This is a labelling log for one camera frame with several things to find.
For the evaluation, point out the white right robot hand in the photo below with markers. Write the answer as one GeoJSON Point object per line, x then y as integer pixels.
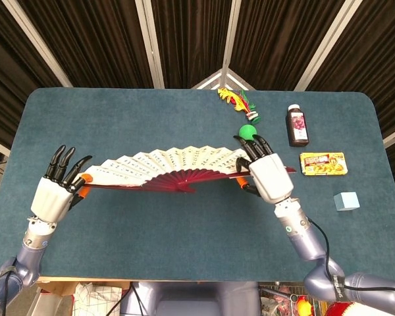
{"type": "Point", "coordinates": [271, 177]}

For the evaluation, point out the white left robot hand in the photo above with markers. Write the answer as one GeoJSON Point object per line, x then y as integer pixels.
{"type": "Point", "coordinates": [49, 199]}

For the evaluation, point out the paper folding fan red ribs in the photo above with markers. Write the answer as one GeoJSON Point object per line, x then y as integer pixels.
{"type": "Point", "coordinates": [184, 158]}

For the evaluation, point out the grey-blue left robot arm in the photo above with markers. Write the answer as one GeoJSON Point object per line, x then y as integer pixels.
{"type": "Point", "coordinates": [29, 256]}

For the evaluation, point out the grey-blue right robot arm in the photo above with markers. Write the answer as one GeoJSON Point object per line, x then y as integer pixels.
{"type": "Point", "coordinates": [304, 240]}

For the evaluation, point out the green ball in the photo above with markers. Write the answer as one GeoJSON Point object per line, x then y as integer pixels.
{"type": "Point", "coordinates": [247, 130]}

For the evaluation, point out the yellow snack box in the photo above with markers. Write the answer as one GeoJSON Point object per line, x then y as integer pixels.
{"type": "Point", "coordinates": [324, 164]}

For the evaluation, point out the dark brown juice bottle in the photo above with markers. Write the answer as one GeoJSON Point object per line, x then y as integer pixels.
{"type": "Point", "coordinates": [297, 126]}

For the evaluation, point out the light blue cube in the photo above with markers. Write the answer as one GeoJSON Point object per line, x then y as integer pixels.
{"type": "Point", "coordinates": [347, 200]}

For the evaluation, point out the colourful feather shuttlecock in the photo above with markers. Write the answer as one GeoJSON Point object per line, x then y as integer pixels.
{"type": "Point", "coordinates": [238, 102]}

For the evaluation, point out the white checked cloth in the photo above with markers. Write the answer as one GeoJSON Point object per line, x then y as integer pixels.
{"type": "Point", "coordinates": [95, 299]}

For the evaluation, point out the white triangular screen foot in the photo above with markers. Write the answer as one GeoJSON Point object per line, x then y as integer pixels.
{"type": "Point", "coordinates": [207, 82]}

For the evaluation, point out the dark brown pleated curtain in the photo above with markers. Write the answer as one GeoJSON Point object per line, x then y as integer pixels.
{"type": "Point", "coordinates": [95, 42]}
{"type": "Point", "coordinates": [375, 59]}
{"type": "Point", "coordinates": [283, 42]}
{"type": "Point", "coordinates": [191, 39]}
{"type": "Point", "coordinates": [6, 82]}

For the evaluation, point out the red patterned plastic bag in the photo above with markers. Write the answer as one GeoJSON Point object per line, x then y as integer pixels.
{"type": "Point", "coordinates": [278, 304]}

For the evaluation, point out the blue carpet table cover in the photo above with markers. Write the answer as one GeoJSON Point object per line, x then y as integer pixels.
{"type": "Point", "coordinates": [151, 115]}

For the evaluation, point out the yellow plastic toy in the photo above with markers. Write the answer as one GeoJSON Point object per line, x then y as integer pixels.
{"type": "Point", "coordinates": [304, 307]}

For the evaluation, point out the grey-blue robot torso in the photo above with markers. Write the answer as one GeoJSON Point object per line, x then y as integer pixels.
{"type": "Point", "coordinates": [191, 299]}

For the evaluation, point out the red and white knitted item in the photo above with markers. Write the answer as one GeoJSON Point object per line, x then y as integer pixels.
{"type": "Point", "coordinates": [344, 309]}

